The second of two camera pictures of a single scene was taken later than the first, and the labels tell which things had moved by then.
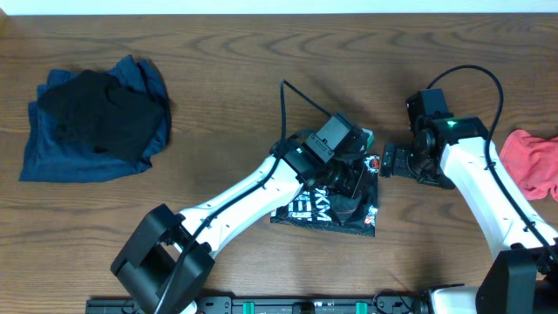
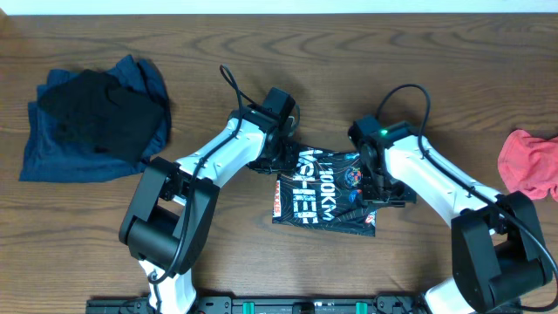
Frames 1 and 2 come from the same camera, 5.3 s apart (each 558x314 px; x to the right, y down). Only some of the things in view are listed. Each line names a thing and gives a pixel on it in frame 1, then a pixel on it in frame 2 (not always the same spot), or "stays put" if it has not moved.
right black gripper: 395,163 to 370,196
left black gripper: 350,193 to 291,166
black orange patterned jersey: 315,208 stays put
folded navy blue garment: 56,153 stays put
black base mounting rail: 233,306 stays put
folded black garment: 122,121 stays put
